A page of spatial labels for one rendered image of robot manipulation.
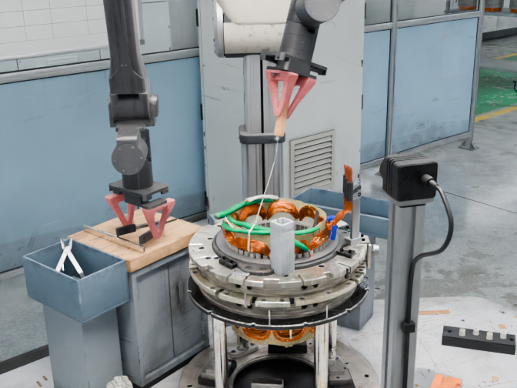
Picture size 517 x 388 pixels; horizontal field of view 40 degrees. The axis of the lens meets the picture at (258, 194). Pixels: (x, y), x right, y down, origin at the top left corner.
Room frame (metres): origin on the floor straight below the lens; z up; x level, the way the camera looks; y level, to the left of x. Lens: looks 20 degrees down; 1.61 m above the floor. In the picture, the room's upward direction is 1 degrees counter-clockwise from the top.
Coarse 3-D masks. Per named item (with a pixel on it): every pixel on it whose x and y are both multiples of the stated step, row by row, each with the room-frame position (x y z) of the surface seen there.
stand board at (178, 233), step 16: (112, 224) 1.35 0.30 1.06; (176, 224) 1.34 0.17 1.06; (192, 224) 1.34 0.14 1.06; (80, 240) 1.27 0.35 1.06; (96, 240) 1.27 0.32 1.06; (160, 240) 1.26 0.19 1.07; (176, 240) 1.26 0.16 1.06; (128, 256) 1.19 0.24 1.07; (144, 256) 1.19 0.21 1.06; (160, 256) 1.22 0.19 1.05
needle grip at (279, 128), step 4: (288, 104) 1.18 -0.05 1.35; (284, 112) 1.17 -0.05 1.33; (276, 116) 1.17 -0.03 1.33; (280, 116) 1.16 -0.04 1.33; (284, 116) 1.16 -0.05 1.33; (276, 120) 1.16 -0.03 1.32; (280, 120) 1.16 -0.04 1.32; (284, 120) 1.16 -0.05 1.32; (276, 124) 1.16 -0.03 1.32; (280, 124) 1.16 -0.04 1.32; (284, 124) 1.16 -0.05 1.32; (276, 128) 1.16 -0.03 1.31; (280, 128) 1.16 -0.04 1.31; (284, 128) 1.16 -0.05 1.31; (276, 132) 1.16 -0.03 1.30; (280, 132) 1.15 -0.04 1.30
